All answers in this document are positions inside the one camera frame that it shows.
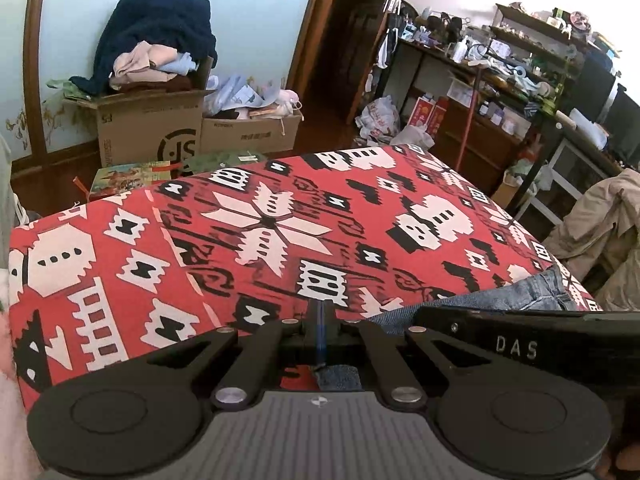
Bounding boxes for red patterned blanket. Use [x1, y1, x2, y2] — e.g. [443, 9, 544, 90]
[7, 144, 603, 411]

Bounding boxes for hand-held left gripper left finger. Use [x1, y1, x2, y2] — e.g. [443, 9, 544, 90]
[146, 305, 321, 409]

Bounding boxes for dark blue sweater pile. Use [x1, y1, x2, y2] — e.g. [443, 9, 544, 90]
[70, 0, 218, 98]

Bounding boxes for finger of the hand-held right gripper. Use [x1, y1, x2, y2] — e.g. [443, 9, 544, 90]
[414, 306, 473, 343]

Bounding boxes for blue denim shorts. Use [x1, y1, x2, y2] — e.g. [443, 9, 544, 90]
[315, 265, 581, 393]

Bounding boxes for white frame rack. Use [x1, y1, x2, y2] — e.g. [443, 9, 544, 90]
[522, 135, 603, 223]

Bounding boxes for beige coat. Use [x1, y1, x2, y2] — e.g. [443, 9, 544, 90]
[542, 167, 640, 311]

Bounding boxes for white plastic bag red print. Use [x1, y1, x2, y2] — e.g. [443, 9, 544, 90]
[356, 96, 402, 142]

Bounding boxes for red broom stick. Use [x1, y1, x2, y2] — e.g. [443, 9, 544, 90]
[456, 62, 485, 172]

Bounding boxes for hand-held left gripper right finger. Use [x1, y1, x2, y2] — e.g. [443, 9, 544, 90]
[322, 305, 496, 407]

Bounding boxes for wardrobe door with gold print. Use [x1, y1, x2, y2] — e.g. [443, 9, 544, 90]
[0, 0, 347, 176]

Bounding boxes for small cardboard box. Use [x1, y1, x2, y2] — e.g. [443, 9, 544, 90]
[200, 112, 304, 158]

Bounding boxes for cluttered wooden desk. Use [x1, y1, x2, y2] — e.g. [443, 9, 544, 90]
[387, 0, 623, 136]

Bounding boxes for green patterned cloth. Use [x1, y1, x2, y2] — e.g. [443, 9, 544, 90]
[179, 152, 267, 177]

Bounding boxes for pile of pastel clothes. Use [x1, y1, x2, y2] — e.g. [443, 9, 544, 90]
[109, 41, 203, 95]

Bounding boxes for large cardboard box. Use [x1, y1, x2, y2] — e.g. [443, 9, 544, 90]
[64, 87, 215, 170]

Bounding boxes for colourful picture book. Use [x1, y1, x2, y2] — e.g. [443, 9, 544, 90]
[89, 160, 174, 195]

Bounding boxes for red gift box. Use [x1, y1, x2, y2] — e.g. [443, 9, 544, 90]
[407, 97, 451, 142]

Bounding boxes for plain white plastic bag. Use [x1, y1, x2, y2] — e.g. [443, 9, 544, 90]
[389, 125, 436, 152]

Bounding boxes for heap of papers and bags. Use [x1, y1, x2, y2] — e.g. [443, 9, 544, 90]
[204, 74, 302, 122]

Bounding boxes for dark wooden door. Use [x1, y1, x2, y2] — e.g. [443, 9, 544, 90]
[299, 0, 407, 128]

